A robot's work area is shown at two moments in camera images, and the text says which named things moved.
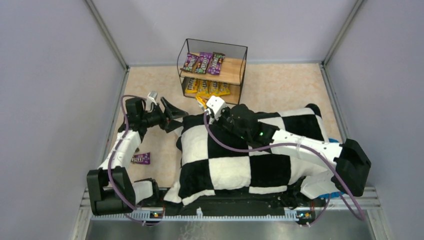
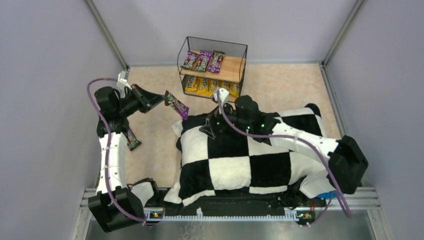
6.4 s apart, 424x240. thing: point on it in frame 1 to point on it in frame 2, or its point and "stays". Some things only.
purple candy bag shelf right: x=205 y=58 stays
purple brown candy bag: x=215 y=66 stays
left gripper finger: x=173 y=125 to x=151 y=104
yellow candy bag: x=224 y=88 stays
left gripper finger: x=171 y=111 to x=151 y=98
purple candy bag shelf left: x=189 y=62 stays
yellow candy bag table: x=202 y=100 to x=232 y=89
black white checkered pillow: x=211 y=163 stays
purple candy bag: x=144 y=158 to x=180 y=110
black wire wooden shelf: x=209 y=69 stays
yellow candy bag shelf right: x=202 y=87 stays
